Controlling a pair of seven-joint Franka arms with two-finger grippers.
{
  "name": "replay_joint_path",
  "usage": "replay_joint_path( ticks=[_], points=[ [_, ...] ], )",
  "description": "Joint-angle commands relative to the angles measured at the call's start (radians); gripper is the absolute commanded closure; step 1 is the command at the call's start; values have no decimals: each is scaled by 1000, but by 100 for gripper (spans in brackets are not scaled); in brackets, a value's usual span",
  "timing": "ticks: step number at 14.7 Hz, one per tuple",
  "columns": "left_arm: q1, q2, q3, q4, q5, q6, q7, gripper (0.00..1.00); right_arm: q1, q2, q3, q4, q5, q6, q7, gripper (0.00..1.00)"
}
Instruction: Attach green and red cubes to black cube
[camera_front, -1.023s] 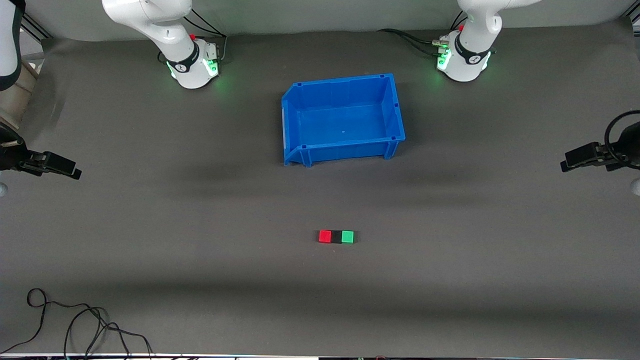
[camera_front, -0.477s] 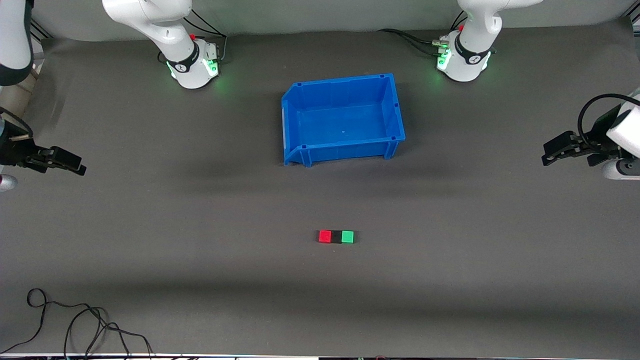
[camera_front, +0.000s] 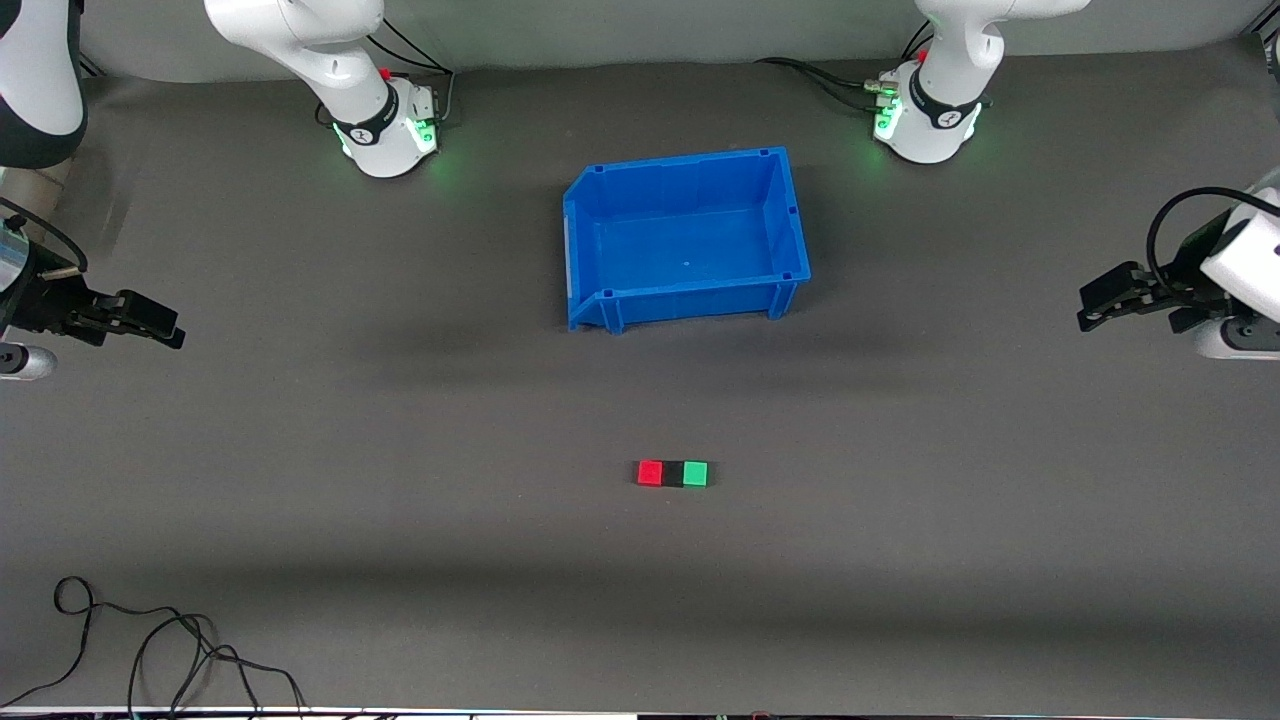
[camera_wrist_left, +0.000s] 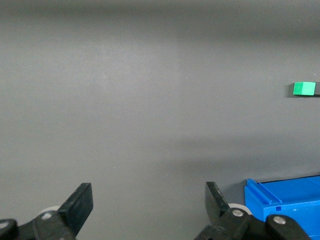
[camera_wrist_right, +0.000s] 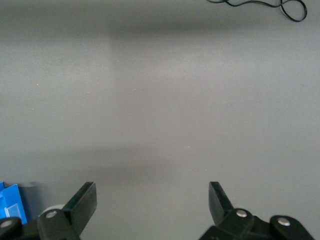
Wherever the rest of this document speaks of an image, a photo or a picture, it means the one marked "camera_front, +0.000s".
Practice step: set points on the beige plastic container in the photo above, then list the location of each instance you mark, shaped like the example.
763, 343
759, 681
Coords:
50, 178

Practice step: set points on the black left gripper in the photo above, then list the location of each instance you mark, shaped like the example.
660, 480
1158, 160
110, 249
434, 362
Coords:
1183, 271

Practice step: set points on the small green cube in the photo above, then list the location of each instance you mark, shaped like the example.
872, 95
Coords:
696, 474

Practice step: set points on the blue plastic storage bin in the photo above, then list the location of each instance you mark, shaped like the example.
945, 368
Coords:
690, 250

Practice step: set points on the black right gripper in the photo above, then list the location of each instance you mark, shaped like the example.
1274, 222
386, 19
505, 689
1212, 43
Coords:
38, 300

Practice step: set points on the dark grey table mat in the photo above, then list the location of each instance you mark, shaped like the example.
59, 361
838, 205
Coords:
400, 560

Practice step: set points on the aluminium frame rail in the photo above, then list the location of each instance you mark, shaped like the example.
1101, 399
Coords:
92, 68
1268, 36

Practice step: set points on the small black cube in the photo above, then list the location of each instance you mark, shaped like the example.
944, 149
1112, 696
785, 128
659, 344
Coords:
673, 474

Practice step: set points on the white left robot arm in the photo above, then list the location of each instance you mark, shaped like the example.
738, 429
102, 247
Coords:
950, 60

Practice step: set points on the small red cube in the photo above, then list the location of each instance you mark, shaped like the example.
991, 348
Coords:
650, 473

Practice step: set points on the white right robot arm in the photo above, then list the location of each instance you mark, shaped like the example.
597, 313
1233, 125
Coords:
340, 60

